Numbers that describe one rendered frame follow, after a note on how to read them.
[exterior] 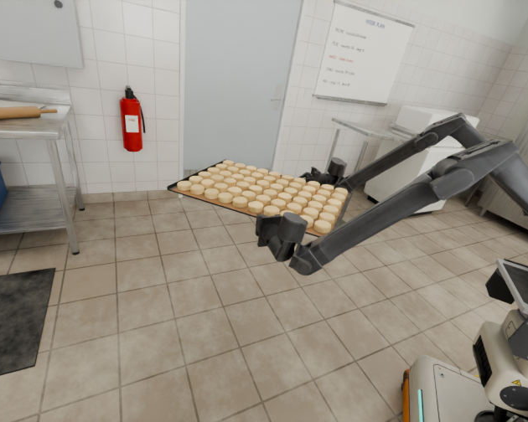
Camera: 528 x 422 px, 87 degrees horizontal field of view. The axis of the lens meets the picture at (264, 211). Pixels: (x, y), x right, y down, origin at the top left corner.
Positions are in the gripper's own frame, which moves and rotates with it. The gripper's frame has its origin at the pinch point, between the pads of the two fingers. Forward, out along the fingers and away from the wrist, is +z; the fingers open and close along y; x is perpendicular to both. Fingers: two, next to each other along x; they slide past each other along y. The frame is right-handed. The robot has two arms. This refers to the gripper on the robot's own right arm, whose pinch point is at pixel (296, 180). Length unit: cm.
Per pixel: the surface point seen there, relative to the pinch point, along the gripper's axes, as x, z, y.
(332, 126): -188, -144, -18
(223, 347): 4, 28, -98
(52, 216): -106, 125, -70
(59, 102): -156, 118, -3
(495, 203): -87, -343, -82
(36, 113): -114, 121, -2
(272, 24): -180, -51, 70
